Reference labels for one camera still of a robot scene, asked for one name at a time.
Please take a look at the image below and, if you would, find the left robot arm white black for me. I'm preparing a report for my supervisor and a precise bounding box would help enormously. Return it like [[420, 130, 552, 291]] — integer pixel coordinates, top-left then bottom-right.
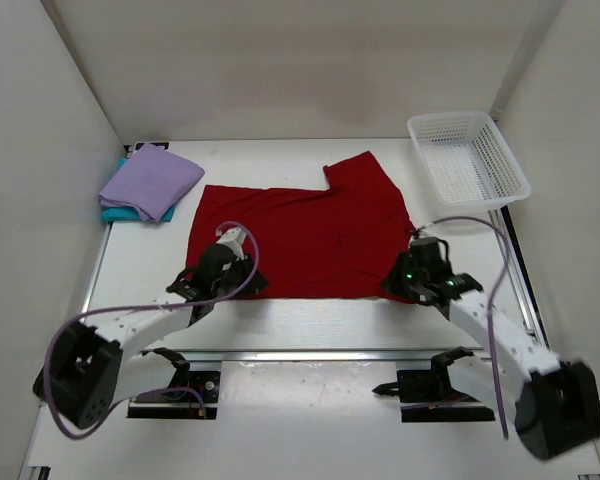
[[32, 240, 268, 439]]

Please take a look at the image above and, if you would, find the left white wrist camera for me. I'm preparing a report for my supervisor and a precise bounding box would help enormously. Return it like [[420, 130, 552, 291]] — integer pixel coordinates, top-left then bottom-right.
[[217, 227, 247, 260]]

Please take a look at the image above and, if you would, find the white plastic basket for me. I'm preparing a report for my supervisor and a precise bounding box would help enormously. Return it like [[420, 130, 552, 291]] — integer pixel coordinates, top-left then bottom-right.
[[407, 111, 531, 214]]

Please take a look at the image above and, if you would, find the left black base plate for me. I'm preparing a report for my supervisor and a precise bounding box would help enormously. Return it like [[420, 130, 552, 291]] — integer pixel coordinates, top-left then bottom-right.
[[127, 362, 222, 421]]

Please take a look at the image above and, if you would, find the teal t shirt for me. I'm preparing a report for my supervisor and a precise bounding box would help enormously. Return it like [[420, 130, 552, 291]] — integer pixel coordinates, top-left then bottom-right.
[[98, 157, 180, 222]]

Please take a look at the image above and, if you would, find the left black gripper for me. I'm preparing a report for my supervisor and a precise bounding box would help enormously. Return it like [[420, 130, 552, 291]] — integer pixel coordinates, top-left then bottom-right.
[[212, 251, 269, 298]]

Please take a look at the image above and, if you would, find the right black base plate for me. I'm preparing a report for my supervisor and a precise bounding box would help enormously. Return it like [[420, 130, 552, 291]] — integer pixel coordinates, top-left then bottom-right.
[[372, 347, 495, 423]]

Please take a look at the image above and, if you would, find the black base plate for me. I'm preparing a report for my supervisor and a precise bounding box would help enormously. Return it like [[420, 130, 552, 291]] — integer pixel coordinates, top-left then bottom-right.
[[127, 362, 222, 421], [372, 347, 495, 423]]

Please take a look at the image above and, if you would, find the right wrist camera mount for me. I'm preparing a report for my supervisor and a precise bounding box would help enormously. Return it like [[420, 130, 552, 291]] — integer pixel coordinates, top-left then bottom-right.
[[411, 223, 435, 241]]

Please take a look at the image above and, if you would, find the lavender t shirt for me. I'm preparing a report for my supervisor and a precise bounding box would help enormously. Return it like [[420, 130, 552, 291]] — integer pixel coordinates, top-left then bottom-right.
[[98, 143, 205, 222]]

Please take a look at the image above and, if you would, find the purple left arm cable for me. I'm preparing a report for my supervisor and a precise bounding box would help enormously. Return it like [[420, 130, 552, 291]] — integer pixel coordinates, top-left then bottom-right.
[[42, 220, 260, 441]]

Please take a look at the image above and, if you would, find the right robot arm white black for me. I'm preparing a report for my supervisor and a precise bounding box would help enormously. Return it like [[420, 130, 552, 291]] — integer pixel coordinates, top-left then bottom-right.
[[383, 237, 600, 461]]

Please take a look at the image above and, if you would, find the red t shirt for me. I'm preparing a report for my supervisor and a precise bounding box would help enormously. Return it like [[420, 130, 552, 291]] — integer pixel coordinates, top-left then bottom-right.
[[186, 152, 414, 299]]

